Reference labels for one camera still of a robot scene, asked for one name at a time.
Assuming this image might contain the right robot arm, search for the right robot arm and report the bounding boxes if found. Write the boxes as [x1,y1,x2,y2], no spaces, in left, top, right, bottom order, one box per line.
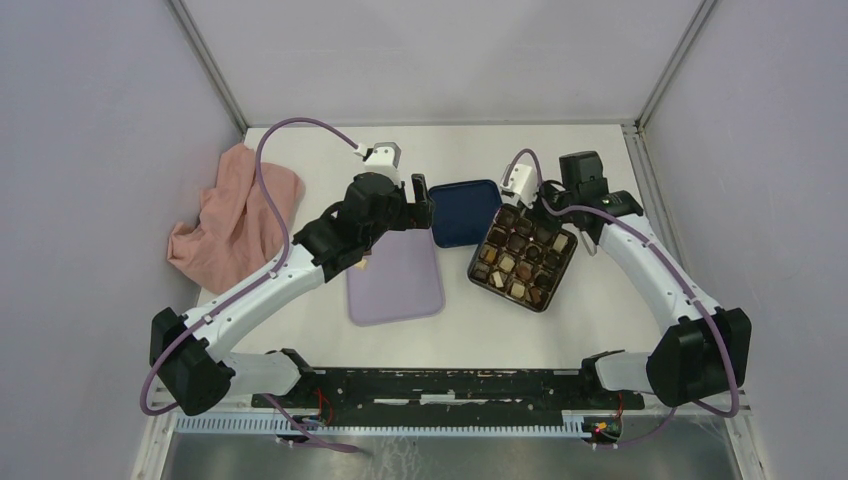
[538,151,752,418]

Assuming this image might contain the blue chocolate box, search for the blue chocolate box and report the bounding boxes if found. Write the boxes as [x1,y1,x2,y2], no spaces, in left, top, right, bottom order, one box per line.
[467,204,578,313]

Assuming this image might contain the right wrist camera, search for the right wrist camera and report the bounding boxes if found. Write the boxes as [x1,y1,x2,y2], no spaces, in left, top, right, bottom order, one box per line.
[500,164,540,208]

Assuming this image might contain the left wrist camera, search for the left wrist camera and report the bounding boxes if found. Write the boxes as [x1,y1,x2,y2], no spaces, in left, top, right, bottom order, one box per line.
[355,142,402,187]

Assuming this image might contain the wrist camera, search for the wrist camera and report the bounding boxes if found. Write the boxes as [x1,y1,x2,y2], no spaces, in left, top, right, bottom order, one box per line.
[500,164,540,208]
[355,142,402,187]

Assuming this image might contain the dark blue box lid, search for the dark blue box lid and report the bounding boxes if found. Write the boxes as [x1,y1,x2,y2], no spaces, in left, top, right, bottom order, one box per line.
[428,180,502,249]

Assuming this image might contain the lilac tray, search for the lilac tray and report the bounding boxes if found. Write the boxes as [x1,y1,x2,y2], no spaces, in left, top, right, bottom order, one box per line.
[345,230,445,327]

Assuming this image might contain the pink cloth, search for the pink cloth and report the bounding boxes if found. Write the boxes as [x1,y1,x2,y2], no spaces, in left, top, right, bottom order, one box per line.
[166,144,283,294]

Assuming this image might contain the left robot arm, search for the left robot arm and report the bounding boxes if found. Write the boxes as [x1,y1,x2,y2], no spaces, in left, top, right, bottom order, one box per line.
[140,173,435,416]

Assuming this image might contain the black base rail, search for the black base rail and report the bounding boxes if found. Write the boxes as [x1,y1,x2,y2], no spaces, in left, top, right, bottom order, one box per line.
[274,367,645,427]

